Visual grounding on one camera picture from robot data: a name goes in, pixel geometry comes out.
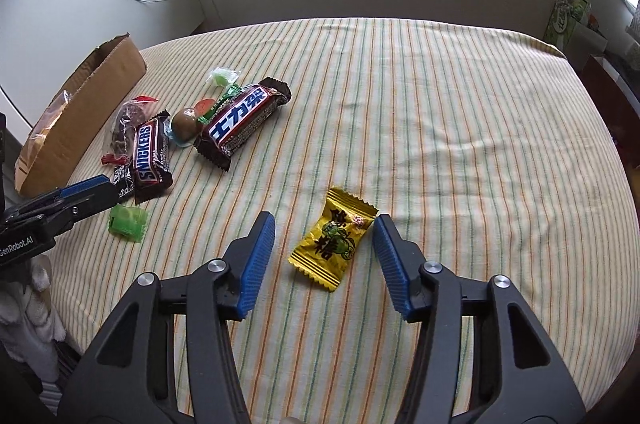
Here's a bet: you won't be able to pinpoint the small black white candy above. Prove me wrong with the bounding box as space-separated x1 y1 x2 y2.
112 165 134 203

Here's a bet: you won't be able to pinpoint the green candy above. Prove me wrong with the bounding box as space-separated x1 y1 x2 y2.
108 204 149 243

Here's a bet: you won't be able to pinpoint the brown Snickers bar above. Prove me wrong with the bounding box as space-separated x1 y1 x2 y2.
131 110 172 204

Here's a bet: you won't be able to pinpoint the clear bag red dates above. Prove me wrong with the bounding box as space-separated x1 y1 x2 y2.
101 95 157 166

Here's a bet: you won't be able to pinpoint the brown round chocolate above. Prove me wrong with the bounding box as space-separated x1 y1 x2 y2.
165 98 215 147

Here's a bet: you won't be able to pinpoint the large Snickers bar Chinese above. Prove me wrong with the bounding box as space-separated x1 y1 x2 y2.
194 77 292 171

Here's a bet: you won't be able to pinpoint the light green jelly cup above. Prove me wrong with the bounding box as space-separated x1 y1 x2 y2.
206 66 239 88

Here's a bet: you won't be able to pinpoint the yellow candy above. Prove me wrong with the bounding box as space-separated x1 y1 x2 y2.
288 187 378 292

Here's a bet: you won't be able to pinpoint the bagged sliced toast bread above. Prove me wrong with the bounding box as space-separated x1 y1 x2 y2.
21 90 72 166

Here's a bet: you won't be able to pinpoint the brown cardboard box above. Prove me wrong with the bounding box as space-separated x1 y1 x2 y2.
14 34 146 197

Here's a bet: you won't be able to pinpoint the white cabinet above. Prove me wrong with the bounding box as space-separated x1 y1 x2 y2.
0 0 206 145

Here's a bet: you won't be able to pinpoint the striped table cloth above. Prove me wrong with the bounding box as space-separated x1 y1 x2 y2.
51 18 639 423

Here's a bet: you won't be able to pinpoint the green paper bag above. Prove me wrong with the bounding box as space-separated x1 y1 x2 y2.
544 0 608 53

